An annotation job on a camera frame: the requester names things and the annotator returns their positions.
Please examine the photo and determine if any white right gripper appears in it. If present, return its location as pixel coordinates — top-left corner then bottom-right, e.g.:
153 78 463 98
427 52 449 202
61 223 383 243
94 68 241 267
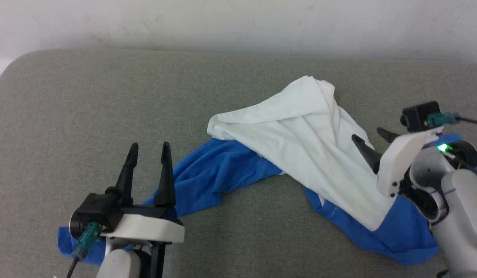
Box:
351 127 440 198

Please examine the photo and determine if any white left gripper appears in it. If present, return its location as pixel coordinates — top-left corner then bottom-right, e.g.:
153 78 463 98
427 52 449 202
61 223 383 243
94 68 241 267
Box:
101 141 185 245

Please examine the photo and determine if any white and blue T-shirt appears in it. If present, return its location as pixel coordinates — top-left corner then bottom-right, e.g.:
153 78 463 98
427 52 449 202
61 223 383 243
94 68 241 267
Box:
57 75 477 267

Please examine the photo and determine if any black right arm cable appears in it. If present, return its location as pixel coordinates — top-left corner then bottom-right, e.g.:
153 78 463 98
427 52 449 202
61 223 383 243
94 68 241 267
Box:
428 112 477 126

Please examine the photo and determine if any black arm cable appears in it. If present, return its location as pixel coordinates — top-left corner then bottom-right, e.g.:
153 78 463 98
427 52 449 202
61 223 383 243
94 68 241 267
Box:
428 112 477 126
66 222 103 278

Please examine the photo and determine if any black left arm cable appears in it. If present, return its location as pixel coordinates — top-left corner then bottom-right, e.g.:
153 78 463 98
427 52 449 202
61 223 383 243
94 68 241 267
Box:
66 222 103 278

